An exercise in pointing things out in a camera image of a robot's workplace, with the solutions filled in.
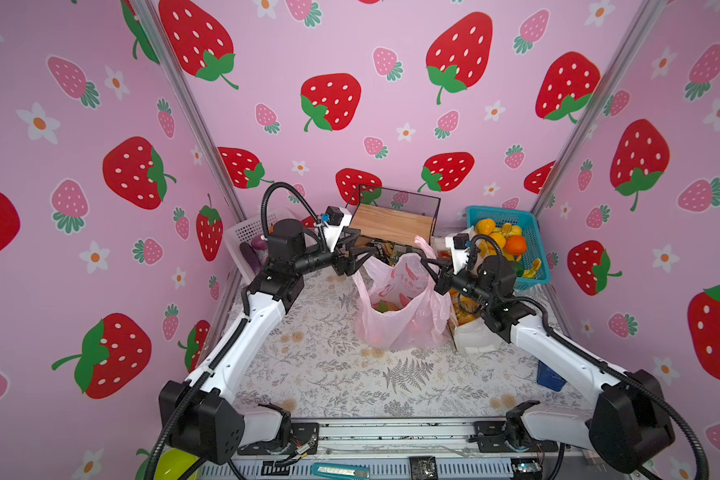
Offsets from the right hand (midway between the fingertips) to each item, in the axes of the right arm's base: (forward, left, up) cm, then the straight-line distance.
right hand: (422, 260), depth 75 cm
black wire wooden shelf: (+30, +9, -12) cm, 34 cm away
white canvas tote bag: (-13, -14, -12) cm, 22 cm away
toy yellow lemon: (+36, -25, -19) cm, 48 cm away
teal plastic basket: (+37, -42, -21) cm, 60 cm away
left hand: (-2, +14, +8) cm, 16 cm away
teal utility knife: (-44, +16, -28) cm, 55 cm away
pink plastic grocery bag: (-12, +5, -5) cm, 14 cm away
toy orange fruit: (+29, -35, -21) cm, 50 cm away
